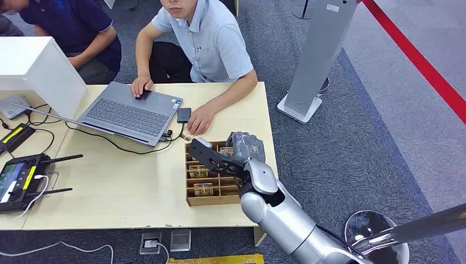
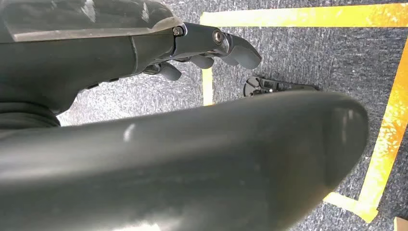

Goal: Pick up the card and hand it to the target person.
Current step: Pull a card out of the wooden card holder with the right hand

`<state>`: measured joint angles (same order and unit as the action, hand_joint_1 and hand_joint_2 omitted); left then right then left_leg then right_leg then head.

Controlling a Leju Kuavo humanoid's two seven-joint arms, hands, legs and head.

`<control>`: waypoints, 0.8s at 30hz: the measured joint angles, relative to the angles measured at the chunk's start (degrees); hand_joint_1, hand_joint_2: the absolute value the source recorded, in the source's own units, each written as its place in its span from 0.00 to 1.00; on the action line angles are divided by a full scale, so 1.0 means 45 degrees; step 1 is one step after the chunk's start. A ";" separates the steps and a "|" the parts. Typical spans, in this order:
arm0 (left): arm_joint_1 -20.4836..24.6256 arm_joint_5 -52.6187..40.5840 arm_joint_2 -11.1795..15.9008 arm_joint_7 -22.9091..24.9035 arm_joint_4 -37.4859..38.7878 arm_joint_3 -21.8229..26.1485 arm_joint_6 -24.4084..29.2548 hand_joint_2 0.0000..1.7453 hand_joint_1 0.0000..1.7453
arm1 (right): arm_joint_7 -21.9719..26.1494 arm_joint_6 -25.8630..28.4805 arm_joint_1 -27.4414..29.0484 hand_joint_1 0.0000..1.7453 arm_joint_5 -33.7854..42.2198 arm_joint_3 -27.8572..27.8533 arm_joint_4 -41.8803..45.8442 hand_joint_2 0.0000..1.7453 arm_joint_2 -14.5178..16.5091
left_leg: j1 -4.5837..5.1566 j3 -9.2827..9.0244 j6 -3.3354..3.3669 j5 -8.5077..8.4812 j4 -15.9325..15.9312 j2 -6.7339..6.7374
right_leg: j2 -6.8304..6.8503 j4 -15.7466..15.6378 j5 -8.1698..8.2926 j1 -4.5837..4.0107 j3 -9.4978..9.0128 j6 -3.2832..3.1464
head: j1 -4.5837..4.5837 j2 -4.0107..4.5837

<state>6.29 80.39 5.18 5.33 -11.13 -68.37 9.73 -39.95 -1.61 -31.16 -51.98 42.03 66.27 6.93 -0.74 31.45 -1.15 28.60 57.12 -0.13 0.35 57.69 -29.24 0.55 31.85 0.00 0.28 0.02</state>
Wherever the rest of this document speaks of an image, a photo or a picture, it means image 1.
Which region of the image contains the white controller cable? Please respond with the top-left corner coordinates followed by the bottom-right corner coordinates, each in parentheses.
top-left (13, 174), bottom-right (50, 221)

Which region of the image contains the person's right hand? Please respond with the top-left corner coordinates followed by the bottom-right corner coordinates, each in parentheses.
top-left (131, 75), bottom-right (154, 98)

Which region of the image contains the white cabinet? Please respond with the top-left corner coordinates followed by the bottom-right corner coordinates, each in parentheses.
top-left (0, 36), bottom-right (87, 120)

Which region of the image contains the wooden desk leg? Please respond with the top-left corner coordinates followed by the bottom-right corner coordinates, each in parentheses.
top-left (253, 226), bottom-right (268, 248)

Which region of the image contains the thin black desk cable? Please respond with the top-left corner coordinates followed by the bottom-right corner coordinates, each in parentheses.
top-left (27, 103), bottom-right (62, 127)
top-left (34, 128), bottom-right (56, 154)

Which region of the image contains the black device with yellow label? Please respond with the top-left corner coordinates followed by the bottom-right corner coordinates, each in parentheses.
top-left (0, 123), bottom-right (36, 156)

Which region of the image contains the floor outlet box with plug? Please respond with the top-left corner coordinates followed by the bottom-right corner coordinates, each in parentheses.
top-left (139, 232), bottom-right (163, 255)

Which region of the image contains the red barrier belt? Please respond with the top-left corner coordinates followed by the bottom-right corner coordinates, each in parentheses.
top-left (362, 0), bottom-right (466, 125)

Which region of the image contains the short white plug cable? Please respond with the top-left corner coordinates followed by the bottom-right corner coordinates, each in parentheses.
top-left (154, 242), bottom-right (170, 264)

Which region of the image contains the small black external drive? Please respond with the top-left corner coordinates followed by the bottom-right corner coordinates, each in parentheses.
top-left (177, 107), bottom-right (192, 124)

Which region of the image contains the person's left hand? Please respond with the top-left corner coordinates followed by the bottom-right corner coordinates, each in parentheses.
top-left (187, 103), bottom-right (217, 136)

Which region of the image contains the closed floor outlet box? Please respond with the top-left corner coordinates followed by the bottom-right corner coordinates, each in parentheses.
top-left (170, 229), bottom-right (192, 252)

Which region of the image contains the black remote controller with screen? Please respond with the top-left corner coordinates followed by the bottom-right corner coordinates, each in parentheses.
top-left (0, 153), bottom-right (84, 214)

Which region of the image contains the yellow packaging strip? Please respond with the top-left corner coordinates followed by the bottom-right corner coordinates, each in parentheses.
top-left (167, 254), bottom-right (265, 264)

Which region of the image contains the black stanchion base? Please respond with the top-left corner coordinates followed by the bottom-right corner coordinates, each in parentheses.
top-left (292, 0), bottom-right (314, 20)

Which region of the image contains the grey kiosk stand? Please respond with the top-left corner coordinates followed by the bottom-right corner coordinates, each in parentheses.
top-left (276, 0), bottom-right (361, 125)

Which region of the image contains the grey laptop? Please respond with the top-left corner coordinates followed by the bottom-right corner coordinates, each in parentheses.
top-left (10, 80), bottom-right (184, 147)

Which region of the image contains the wooden card organizer box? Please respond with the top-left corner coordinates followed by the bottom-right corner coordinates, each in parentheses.
top-left (185, 140), bottom-right (243, 207)

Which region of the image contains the person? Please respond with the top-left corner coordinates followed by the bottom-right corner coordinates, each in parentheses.
top-left (0, 0), bottom-right (122, 85)
top-left (0, 14), bottom-right (24, 37)
top-left (131, 0), bottom-right (258, 136)

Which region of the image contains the long black laptop cable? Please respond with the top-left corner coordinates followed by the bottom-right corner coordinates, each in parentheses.
top-left (64, 122), bottom-right (174, 156)

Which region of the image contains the chrome stanchion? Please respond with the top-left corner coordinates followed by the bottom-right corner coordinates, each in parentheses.
top-left (343, 203), bottom-right (466, 264)

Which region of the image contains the white floor cable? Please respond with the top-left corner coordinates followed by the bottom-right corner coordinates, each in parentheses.
top-left (0, 241), bottom-right (114, 264)

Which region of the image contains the flat grey router box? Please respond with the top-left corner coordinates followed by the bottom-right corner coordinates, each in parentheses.
top-left (0, 95), bottom-right (31, 121)

